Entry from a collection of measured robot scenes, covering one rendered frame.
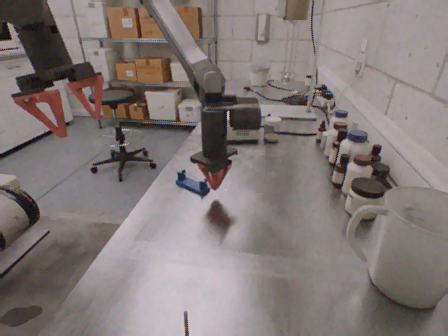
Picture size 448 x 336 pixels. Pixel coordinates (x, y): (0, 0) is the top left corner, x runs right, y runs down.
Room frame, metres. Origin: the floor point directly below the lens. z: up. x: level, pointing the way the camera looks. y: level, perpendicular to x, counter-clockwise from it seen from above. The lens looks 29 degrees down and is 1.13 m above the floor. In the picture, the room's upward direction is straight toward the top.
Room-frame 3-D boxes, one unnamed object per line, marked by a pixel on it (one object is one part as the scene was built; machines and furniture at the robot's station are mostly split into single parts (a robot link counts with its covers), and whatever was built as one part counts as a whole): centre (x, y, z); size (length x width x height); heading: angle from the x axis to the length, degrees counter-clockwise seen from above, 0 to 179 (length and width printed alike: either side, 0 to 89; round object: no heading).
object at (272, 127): (0.95, -0.17, 0.79); 0.06 x 0.06 x 0.08
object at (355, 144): (0.67, -0.35, 0.81); 0.07 x 0.07 x 0.13
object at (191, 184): (0.61, 0.09, 0.77); 0.10 x 0.03 x 0.04; 52
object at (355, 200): (0.50, -0.31, 0.79); 0.07 x 0.07 x 0.07
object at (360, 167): (0.58, -0.33, 0.80); 0.06 x 0.06 x 0.10
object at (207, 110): (0.56, 0.02, 0.95); 0.07 x 0.06 x 0.07; 95
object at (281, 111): (1.30, -0.28, 0.76); 0.30 x 0.20 x 0.01; 81
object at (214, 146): (0.56, 0.02, 0.89); 0.10 x 0.07 x 0.07; 142
